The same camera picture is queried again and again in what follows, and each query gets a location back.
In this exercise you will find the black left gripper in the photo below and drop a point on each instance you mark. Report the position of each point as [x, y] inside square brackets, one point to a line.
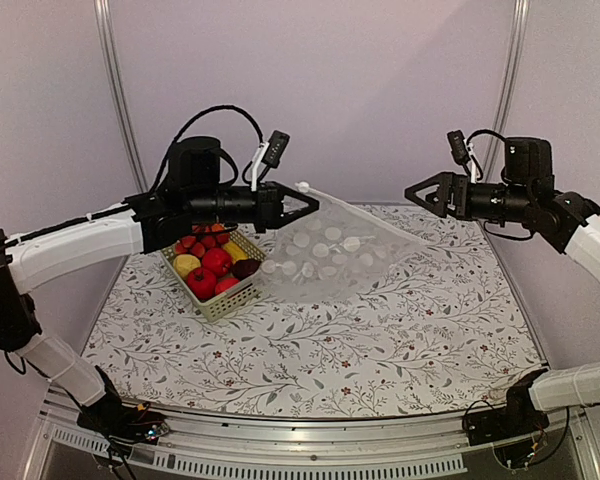
[269, 212]

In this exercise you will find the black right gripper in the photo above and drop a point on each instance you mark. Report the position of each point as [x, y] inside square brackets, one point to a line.
[448, 183]

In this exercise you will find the clear dotted zip top bag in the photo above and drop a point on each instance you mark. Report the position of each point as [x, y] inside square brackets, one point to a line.
[332, 253]

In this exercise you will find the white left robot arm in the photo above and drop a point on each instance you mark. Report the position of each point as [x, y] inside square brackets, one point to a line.
[191, 193]

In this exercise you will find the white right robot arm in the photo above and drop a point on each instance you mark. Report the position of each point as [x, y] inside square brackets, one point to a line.
[526, 195]

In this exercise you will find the yellow corn cob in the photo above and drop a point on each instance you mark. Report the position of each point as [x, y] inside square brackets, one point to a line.
[235, 251]

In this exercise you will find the dark purple fruit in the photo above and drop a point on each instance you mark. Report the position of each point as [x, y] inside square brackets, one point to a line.
[244, 268]

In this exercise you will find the red strawberry bunch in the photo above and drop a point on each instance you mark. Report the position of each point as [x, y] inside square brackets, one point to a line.
[201, 240]

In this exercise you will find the red apple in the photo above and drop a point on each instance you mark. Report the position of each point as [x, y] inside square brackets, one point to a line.
[225, 284]

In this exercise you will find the red pomegranate front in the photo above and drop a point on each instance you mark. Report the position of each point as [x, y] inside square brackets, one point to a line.
[202, 283]

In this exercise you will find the beige perforated plastic basket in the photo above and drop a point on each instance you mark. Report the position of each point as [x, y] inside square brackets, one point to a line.
[221, 305]

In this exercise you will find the yellow lemon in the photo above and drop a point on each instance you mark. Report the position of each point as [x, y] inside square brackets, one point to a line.
[184, 264]

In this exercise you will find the floral patterned table mat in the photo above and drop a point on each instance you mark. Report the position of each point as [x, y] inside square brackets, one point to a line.
[437, 333]

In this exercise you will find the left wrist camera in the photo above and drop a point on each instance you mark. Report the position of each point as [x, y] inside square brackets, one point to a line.
[266, 157]

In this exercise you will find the right aluminium corner post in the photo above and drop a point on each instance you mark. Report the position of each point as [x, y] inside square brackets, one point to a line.
[515, 47]

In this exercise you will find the aluminium corner post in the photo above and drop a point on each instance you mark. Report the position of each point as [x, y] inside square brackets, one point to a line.
[113, 72]
[515, 47]

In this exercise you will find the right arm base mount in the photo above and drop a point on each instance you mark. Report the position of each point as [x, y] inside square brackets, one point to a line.
[493, 425]

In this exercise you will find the aluminium front rail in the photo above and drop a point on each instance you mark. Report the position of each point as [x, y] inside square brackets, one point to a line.
[218, 445]

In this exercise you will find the left aluminium corner post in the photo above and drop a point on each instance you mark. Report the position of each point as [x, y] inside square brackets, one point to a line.
[113, 72]

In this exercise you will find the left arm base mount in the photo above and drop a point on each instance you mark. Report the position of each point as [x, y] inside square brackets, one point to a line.
[111, 418]

